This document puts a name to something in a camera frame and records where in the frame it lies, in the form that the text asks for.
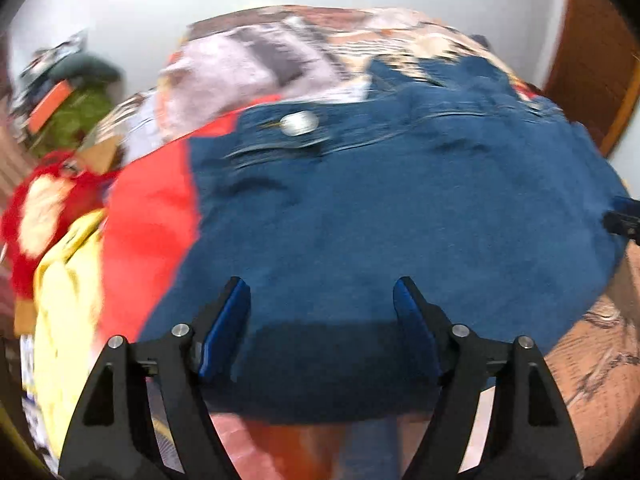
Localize dark grey cushion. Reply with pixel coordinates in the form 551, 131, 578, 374
49, 54, 124, 88

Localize red garment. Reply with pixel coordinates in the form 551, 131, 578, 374
100, 92, 281, 353

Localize orange box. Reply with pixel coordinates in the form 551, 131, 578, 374
27, 81, 71, 132

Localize lilac grey garment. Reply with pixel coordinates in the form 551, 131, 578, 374
155, 12, 383, 142

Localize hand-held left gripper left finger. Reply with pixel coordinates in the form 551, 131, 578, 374
57, 276, 252, 480

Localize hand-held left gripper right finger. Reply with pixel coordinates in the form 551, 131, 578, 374
393, 276, 585, 480

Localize green patterned cloth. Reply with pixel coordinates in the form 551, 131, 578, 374
29, 87, 117, 159

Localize blue denim jeans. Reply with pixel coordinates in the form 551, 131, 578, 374
137, 54, 633, 427

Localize yellow garment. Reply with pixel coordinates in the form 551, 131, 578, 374
31, 209, 110, 458

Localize pile of assorted clutter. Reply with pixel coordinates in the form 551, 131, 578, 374
11, 29, 92, 116

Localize brown cardboard box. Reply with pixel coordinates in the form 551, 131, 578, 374
74, 135, 125, 173

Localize brown wooden door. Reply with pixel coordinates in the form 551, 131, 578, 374
542, 0, 640, 157

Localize red and cream plush cloth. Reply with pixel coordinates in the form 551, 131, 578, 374
0, 149, 122, 307

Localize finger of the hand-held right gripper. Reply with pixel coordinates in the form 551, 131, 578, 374
601, 195, 640, 247

